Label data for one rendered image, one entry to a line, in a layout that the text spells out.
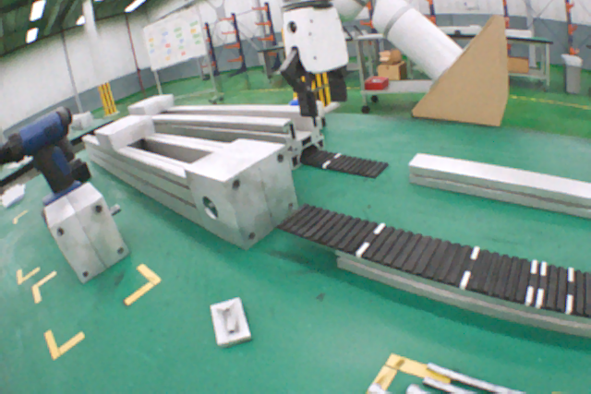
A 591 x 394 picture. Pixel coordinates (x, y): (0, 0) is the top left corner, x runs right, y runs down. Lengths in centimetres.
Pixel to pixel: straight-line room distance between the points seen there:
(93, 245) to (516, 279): 47
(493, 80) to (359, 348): 57
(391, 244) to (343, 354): 11
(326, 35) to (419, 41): 38
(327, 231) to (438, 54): 58
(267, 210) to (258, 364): 19
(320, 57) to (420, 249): 29
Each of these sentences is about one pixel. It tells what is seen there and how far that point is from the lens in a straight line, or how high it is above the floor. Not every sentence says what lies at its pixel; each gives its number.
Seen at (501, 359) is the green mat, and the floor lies 78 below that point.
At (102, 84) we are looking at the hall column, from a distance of 1057.
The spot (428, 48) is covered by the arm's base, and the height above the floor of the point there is 93.
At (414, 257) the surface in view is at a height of 81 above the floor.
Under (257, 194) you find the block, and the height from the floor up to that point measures 84.
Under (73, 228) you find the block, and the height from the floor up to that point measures 86.
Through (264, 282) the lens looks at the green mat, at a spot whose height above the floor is 78.
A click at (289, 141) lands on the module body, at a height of 83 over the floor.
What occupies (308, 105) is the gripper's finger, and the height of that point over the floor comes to 90.
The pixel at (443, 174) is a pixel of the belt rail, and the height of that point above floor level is 80.
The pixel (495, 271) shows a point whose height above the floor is 81.
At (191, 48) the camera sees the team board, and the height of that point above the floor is 117.
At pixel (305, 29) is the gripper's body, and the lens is 44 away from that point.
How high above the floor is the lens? 101
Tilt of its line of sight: 25 degrees down
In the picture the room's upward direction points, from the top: 11 degrees counter-clockwise
